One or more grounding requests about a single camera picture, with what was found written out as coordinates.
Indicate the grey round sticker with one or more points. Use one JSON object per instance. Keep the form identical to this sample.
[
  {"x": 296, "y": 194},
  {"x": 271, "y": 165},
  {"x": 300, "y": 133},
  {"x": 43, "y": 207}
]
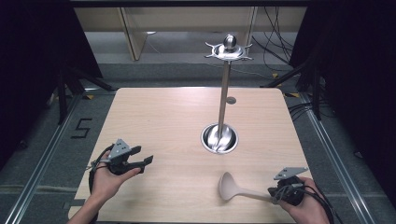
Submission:
[{"x": 231, "y": 100}]

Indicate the beige plastic ladle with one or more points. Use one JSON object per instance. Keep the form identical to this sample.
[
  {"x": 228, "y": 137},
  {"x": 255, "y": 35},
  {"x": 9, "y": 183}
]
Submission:
[{"x": 230, "y": 186}]

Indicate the light wooden cabinet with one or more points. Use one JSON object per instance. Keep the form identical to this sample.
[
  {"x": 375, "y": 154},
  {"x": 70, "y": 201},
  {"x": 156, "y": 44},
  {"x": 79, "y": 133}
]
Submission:
[{"x": 137, "y": 34}]

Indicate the black tripod stand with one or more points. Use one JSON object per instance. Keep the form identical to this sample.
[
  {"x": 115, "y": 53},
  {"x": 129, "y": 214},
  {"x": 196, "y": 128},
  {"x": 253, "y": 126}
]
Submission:
[
  {"x": 63, "y": 93},
  {"x": 314, "y": 90}
]

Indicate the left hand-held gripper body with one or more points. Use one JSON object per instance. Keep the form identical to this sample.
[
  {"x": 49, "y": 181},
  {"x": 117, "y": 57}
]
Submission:
[{"x": 120, "y": 149}]

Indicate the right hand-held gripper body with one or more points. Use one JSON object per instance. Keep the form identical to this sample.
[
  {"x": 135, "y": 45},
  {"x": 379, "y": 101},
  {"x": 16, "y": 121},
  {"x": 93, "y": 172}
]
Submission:
[{"x": 289, "y": 186}]

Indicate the steel utensil hanging rack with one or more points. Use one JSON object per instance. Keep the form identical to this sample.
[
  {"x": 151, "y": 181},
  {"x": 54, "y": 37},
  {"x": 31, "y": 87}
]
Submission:
[{"x": 222, "y": 102}]

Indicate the person's left hand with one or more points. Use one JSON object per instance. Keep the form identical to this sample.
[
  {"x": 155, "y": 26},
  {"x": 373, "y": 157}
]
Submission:
[{"x": 107, "y": 182}]

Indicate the yellow black floor tape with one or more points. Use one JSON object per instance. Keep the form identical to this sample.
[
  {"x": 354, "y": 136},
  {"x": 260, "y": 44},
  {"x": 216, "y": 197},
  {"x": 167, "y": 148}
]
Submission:
[{"x": 292, "y": 95}]

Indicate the metal floor rail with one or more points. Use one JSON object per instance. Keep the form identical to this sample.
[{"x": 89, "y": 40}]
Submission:
[
  {"x": 336, "y": 155},
  {"x": 40, "y": 168}
]

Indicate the black curtain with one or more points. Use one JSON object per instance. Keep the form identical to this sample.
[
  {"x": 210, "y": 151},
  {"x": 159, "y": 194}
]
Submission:
[
  {"x": 361, "y": 77},
  {"x": 34, "y": 62}
]

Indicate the person's right hand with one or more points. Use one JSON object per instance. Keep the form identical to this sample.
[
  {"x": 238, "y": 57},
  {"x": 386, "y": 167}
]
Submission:
[{"x": 306, "y": 208}]

